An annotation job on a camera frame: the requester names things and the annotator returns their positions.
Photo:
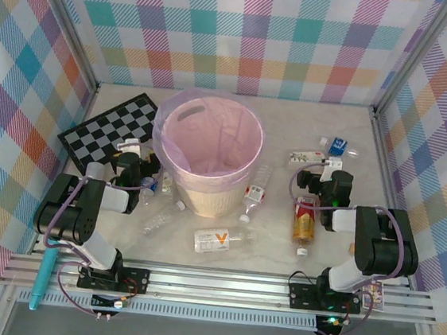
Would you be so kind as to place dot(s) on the blue-capped clear plastic bottle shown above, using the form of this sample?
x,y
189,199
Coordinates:
x,y
150,185

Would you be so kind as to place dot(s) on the red and gold label bottle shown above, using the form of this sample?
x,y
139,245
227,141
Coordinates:
x,y
304,224

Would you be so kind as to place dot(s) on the small clear bottle blue label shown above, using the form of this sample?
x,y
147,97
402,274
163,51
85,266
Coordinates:
x,y
337,145

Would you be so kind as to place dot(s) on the crushed clear plastic bottle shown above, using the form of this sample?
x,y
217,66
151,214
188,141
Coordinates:
x,y
160,219

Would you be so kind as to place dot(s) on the clear bottle red white label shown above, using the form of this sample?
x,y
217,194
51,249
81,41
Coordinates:
x,y
254,195

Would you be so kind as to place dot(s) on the cream plastic waste bin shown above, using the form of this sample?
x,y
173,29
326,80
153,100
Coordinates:
x,y
212,202

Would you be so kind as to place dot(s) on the clear bottle orange V label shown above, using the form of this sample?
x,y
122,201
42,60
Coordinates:
x,y
215,242

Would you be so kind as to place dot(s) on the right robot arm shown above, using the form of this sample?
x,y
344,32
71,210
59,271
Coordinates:
x,y
387,241

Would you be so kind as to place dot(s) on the pink plastic bin liner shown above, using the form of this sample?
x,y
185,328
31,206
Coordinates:
x,y
211,134

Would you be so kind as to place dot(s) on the black and grey chessboard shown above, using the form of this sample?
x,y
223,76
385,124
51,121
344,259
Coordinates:
x,y
103,131

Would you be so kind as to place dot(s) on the colourful printed card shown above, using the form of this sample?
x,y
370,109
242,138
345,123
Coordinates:
x,y
373,299

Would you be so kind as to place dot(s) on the small black control board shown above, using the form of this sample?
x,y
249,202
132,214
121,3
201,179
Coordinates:
x,y
329,322
103,302

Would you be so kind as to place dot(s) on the teal plastic toy microphone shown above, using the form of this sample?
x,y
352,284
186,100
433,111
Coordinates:
x,y
42,276

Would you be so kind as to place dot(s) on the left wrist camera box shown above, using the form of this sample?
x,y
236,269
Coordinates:
x,y
130,145

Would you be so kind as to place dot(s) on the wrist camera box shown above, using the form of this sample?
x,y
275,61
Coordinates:
x,y
130,145
334,163

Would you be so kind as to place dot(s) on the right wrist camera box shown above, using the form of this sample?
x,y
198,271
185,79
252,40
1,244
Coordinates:
x,y
334,163

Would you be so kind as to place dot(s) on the aluminium side frame rail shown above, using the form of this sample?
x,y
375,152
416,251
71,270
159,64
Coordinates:
x,y
386,152
88,105

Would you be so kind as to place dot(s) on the aluminium mounting rail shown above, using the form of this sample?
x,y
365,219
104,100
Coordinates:
x,y
215,284

